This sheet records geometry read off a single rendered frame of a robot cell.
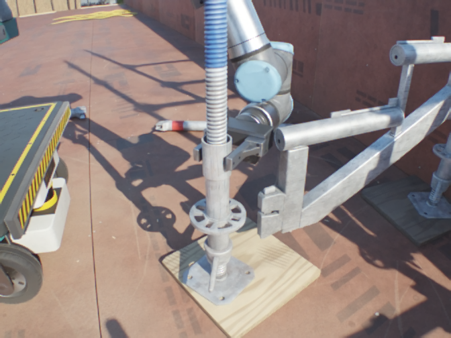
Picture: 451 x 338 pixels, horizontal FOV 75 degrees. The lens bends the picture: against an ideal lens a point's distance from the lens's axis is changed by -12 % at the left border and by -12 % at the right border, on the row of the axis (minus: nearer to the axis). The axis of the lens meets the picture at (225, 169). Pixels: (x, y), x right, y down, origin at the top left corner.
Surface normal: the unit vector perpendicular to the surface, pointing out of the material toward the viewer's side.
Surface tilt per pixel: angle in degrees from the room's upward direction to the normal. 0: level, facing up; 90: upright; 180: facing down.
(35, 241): 90
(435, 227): 0
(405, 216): 0
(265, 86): 94
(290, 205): 90
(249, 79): 94
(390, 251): 0
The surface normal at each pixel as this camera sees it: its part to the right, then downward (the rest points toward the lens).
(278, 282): 0.00, -0.85
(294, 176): 0.35, 0.48
